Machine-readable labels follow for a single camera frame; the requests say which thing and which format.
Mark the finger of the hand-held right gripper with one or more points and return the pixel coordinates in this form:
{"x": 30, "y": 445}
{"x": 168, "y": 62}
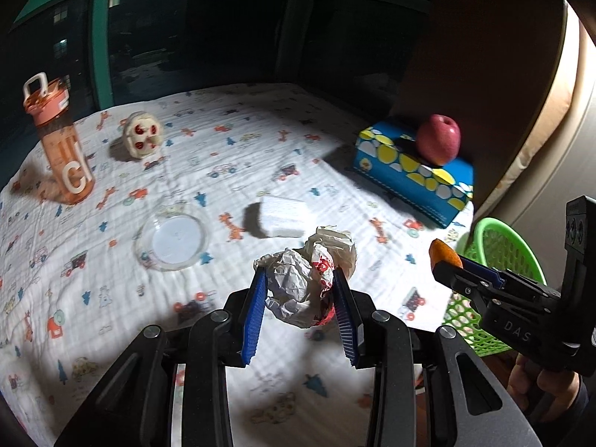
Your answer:
{"x": 484, "y": 272}
{"x": 461, "y": 281}

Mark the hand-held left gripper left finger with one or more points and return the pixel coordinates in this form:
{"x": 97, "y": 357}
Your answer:
{"x": 254, "y": 321}

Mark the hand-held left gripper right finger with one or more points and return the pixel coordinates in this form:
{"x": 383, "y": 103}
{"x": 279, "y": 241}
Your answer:
{"x": 344, "y": 321}

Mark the green plastic basket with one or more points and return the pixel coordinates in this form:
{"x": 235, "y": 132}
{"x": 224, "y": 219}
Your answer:
{"x": 493, "y": 242}

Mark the orange peel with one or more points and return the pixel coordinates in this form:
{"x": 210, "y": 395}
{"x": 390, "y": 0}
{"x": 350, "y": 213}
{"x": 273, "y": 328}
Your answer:
{"x": 444, "y": 252}

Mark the red white wrapper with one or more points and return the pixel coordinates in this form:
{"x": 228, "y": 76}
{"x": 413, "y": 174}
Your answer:
{"x": 293, "y": 279}

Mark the person's right hand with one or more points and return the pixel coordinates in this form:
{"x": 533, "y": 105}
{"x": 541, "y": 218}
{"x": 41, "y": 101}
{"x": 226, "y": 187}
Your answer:
{"x": 545, "y": 393}

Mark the blue dotted tissue box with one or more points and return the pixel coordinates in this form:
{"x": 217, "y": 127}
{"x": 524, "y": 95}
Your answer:
{"x": 409, "y": 186}

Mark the white plastic box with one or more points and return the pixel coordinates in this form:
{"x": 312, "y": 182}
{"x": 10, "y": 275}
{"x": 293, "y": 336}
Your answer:
{"x": 284, "y": 216}

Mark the round clear plastic lid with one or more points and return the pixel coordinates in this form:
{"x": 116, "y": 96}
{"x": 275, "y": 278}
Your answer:
{"x": 174, "y": 240}

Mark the red apple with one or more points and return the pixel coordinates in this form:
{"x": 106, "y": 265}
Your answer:
{"x": 437, "y": 142}

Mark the printed blanket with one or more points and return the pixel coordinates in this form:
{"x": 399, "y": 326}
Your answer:
{"x": 223, "y": 139}

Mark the white skull toy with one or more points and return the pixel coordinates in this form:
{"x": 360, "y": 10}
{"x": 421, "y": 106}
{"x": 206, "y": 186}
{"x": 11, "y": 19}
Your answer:
{"x": 142, "y": 137}

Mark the brown curtain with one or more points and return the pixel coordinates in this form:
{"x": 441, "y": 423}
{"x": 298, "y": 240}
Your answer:
{"x": 489, "y": 56}

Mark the orange water bottle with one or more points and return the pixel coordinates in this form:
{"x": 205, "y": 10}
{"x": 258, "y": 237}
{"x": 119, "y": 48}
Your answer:
{"x": 63, "y": 149}

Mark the green window frame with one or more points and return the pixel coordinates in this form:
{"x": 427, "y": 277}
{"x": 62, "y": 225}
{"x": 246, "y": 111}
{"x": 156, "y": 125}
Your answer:
{"x": 100, "y": 46}

